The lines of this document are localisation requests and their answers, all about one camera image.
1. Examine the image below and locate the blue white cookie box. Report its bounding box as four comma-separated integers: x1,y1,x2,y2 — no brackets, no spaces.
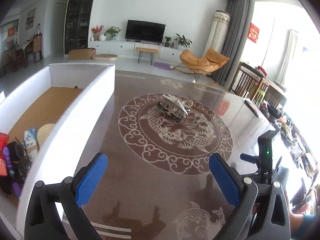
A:
24,128,39,163

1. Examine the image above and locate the black fuzzy scrunchie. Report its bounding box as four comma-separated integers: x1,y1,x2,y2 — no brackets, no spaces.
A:
1,141,31,195

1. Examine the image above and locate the purple butterfly toy wand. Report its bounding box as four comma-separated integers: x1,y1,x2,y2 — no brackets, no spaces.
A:
3,147,22,198

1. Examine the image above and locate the red foil snack bag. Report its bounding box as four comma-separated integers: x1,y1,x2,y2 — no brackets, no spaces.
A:
0,132,9,177

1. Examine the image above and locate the teal sleeved left forearm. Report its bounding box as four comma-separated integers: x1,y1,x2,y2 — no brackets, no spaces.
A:
289,213,316,239

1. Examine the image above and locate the dark wooden side chair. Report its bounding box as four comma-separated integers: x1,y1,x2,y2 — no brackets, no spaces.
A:
230,62,268,106

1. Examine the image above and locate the white cardboard storage box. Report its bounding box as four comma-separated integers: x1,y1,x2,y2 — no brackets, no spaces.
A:
1,63,116,239

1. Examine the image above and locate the rhinestone silver hair claw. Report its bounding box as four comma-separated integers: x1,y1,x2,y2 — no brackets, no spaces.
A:
157,94,189,122

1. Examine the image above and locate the orange rocking lounge chair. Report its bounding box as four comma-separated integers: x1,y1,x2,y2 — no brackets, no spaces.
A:
173,48,230,83

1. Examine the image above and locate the white standing air conditioner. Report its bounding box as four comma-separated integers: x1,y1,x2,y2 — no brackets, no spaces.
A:
203,10,231,56

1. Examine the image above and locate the round beige floor cushion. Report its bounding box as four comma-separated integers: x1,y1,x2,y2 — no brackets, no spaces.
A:
92,54,119,61

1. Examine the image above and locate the long brown cardboard box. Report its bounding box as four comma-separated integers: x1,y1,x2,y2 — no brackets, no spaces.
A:
68,48,96,60

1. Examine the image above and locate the white tv cabinet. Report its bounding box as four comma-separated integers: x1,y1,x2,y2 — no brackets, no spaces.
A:
88,41,182,64

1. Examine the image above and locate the green plant right of television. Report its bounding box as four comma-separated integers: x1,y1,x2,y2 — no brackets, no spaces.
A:
175,34,193,50

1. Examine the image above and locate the small wooden bench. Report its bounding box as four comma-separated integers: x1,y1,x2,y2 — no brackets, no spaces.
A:
135,47,160,65

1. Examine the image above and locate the wooden dining table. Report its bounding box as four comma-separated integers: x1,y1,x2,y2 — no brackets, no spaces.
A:
16,41,33,68

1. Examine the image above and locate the red flower vase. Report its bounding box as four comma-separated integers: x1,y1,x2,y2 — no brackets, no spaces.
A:
91,25,104,41

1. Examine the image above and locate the green potted plant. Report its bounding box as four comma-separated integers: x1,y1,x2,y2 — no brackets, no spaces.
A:
105,26,121,41

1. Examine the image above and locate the wooden dining chair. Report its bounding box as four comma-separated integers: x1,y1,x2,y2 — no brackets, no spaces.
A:
32,34,43,63

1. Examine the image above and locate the grey curtain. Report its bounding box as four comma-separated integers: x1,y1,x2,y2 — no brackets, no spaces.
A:
213,0,250,86

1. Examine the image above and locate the black flat screen television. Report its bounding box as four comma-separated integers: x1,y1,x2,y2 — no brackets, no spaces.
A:
125,20,166,43

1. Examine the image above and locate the dark glass display cabinet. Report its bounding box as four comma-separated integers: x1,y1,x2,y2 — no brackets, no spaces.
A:
64,0,93,54

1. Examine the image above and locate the gold pearl bracelet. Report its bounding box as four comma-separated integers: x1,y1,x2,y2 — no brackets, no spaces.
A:
181,99,194,111

